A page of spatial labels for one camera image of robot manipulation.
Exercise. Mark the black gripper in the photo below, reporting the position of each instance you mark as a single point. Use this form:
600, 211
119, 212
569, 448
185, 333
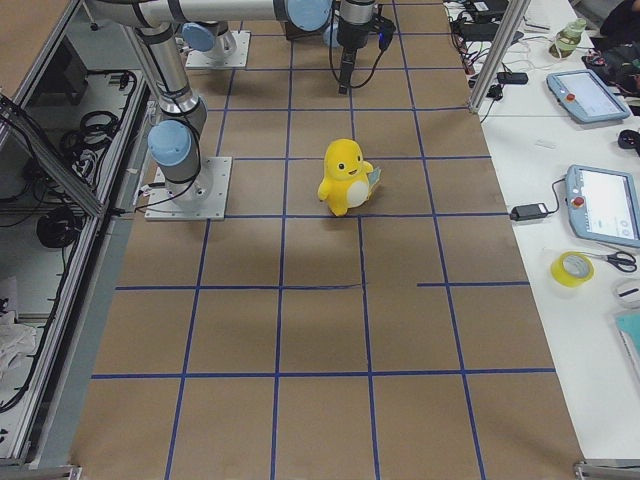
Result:
348, 36

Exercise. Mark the yellow plush dinosaur toy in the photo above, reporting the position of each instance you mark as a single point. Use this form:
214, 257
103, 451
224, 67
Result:
348, 179

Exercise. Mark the far teach pendant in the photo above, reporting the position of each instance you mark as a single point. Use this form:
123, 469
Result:
586, 97

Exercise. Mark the teach pendant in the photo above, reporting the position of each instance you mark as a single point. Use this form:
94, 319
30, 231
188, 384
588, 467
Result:
586, 97
602, 205

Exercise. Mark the black power brick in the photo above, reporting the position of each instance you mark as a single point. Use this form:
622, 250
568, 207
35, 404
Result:
528, 212

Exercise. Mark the near teach pendant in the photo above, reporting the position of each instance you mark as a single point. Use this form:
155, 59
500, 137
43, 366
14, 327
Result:
602, 205

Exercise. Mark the yellow tape roll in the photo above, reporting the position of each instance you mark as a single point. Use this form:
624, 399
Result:
572, 269

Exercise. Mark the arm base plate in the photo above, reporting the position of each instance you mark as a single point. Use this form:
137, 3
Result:
205, 198
217, 52

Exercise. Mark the aluminium frame post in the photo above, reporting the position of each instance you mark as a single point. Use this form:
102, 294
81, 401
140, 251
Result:
502, 41

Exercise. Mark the aluminium frame side rail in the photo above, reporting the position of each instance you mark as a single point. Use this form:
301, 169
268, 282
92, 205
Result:
71, 95

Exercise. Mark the black handled scissors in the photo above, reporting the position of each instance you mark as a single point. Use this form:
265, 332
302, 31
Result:
621, 260

